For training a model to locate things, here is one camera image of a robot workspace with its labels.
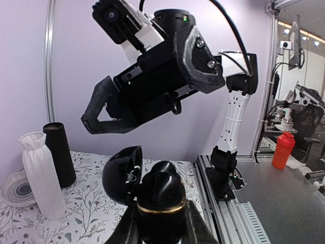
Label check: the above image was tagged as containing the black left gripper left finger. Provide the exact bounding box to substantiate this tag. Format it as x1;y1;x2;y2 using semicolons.
104;203;142;244

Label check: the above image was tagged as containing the black tapered vase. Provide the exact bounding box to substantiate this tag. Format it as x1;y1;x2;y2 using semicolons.
43;122;76;188

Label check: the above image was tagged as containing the red bottle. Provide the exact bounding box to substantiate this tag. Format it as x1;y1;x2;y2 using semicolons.
272;131;296;170

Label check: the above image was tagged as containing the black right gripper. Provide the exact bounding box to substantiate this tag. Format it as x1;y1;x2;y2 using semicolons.
81;47;197;134

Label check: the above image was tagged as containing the aluminium front rail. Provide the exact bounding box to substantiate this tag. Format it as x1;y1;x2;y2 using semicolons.
193;155;270;243

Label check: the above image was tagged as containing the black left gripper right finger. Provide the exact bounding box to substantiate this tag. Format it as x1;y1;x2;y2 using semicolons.
182;200;218;244

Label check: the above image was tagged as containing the right aluminium corner post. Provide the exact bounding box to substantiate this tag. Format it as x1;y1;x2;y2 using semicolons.
44;0;56;123

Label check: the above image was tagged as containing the striped ceramic plate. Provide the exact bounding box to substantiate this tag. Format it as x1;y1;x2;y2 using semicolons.
1;171;36;207

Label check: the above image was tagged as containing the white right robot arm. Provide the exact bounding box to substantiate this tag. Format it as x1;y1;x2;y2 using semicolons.
81;4;258;201

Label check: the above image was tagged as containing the white ribbed vase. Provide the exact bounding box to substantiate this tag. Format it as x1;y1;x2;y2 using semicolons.
19;132;66;219

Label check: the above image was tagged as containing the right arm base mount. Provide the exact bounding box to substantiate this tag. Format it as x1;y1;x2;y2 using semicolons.
205;167;246;202

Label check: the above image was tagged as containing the black office chair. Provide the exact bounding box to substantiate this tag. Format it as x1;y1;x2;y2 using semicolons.
291;104;324;163

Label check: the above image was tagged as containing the background robot equipment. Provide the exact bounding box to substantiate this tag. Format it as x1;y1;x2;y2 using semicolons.
264;14;325;133

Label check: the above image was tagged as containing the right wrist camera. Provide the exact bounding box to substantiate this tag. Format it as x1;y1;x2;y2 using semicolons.
92;1;168;64

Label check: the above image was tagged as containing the black earbud case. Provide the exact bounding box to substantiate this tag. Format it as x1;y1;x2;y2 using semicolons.
102;146;187;243

